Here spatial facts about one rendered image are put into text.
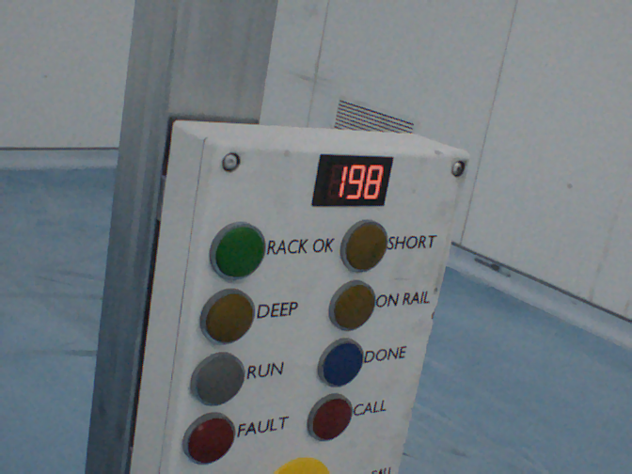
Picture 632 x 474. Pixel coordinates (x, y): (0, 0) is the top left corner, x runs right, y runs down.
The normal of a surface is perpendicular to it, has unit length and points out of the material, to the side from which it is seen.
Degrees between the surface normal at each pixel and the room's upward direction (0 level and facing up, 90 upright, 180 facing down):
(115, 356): 90
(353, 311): 91
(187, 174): 90
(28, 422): 0
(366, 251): 92
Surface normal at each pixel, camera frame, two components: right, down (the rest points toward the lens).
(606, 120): -0.74, 0.07
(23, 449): 0.17, -0.94
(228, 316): 0.51, 0.30
